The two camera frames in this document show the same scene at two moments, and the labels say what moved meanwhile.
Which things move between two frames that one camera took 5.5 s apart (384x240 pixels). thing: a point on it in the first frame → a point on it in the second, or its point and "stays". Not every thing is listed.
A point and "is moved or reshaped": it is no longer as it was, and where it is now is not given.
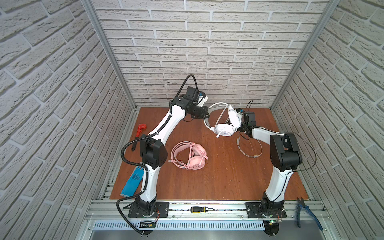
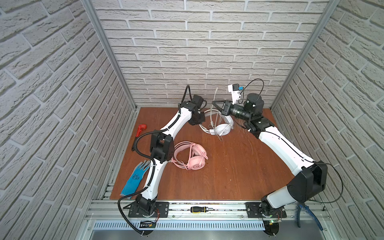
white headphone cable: [252, 150] → [211, 116]
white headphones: [224, 129] is moved or reshaped
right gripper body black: [243, 127] → [239, 112]
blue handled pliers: [301, 205] stays
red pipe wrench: [141, 127] stays
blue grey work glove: [133, 182] stays
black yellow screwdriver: [197, 209] stays
